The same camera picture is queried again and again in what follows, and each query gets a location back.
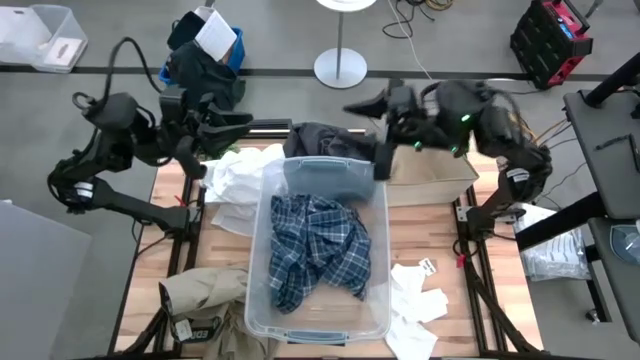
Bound black table frame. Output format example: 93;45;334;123
107;117;541;360

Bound white paper sheet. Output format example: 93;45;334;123
193;6;239;62

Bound black floor cable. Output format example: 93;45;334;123
382;0;436;40

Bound blue plaid shirt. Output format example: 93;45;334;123
268;193;372;315

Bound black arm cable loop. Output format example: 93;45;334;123
102;36;164;99

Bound dark grey garment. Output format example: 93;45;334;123
282;121;381;204

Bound khaki pants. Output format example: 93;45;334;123
158;267;281;360

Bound grey side table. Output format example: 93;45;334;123
563;89;640;221

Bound white floor cable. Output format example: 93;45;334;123
387;0;434;81

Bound white garment with tag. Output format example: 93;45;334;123
384;257;450;360

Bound red and black tool case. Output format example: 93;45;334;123
509;0;594;91

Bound clear plastic storage bin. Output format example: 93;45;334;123
243;155;393;346

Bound blue bin with clothes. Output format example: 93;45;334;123
165;10;247;111

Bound cardboard box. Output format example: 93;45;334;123
384;144;480;207

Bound clear plastic bag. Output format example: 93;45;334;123
512;202;592;282

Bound white shirt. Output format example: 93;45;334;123
201;143;286;237

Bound white round lamp base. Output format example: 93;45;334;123
313;0;377;90

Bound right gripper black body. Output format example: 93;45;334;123
386;85;447;152

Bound grey low table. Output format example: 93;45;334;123
587;217;640;346

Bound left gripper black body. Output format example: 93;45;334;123
158;85;217;157

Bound clear plastic lidded container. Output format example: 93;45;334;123
0;3;89;75

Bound black diagonal beam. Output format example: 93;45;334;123
514;192;609;252

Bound blue plastic bin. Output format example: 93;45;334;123
158;27;246;86

